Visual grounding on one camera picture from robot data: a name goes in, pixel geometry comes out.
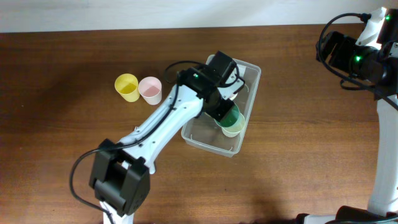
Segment green plastic cup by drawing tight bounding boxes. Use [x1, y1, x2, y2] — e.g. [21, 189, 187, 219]
[214, 105, 240, 128]

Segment cream plastic cup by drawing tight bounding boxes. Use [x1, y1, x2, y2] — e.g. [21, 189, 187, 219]
[221, 113, 246, 138]

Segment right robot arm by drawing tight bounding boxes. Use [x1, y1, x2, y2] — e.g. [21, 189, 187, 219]
[293, 7, 397, 224]

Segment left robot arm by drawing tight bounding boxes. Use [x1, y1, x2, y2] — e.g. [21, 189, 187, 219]
[89, 65, 244, 223]

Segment pink plastic cup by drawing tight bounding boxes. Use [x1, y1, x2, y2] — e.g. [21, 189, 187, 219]
[138, 77, 162, 105]

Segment yellow plastic cup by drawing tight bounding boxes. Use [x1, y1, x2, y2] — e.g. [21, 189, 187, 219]
[114, 73, 140, 103]

